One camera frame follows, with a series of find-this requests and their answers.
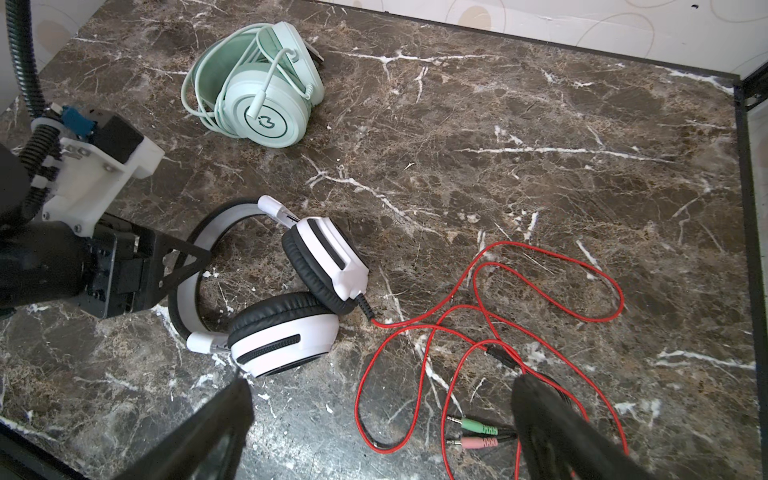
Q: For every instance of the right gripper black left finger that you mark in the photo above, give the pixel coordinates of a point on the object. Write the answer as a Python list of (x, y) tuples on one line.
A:
[(208, 445)]

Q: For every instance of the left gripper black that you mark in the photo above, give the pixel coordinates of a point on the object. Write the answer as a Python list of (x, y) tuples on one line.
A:
[(106, 275)]

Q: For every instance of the black frame post right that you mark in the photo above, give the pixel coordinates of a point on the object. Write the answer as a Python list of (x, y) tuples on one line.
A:
[(754, 265)]

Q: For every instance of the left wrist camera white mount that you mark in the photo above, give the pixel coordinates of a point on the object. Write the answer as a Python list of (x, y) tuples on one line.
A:
[(100, 152)]

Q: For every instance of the mint green headphones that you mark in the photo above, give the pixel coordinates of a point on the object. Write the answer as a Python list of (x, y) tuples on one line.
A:
[(259, 83)]

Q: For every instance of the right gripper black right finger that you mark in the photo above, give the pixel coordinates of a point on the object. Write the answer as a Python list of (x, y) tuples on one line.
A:
[(557, 443)]

